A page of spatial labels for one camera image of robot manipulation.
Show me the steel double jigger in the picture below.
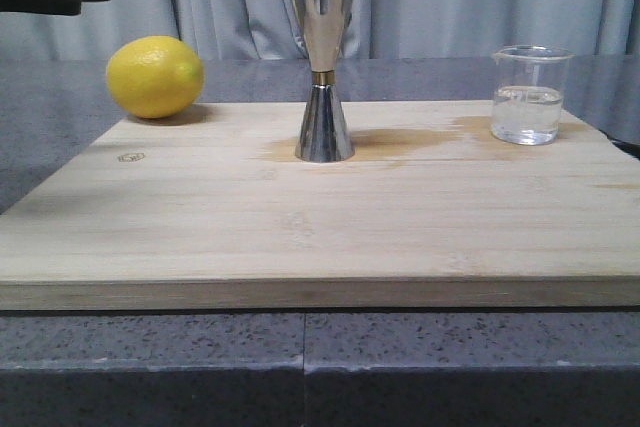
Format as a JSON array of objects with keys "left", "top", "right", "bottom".
[{"left": 292, "top": 0, "right": 354, "bottom": 163}]

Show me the clear glass beaker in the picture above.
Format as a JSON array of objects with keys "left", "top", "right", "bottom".
[{"left": 490, "top": 45, "right": 573, "bottom": 146}]

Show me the yellow lemon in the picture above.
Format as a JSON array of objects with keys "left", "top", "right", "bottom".
[{"left": 106, "top": 35, "right": 205, "bottom": 119}]

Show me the grey curtain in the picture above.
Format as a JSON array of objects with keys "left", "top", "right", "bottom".
[{"left": 1, "top": 0, "right": 639, "bottom": 60}]

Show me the wooden cutting board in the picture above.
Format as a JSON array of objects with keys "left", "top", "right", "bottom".
[{"left": 1, "top": 101, "right": 639, "bottom": 310}]

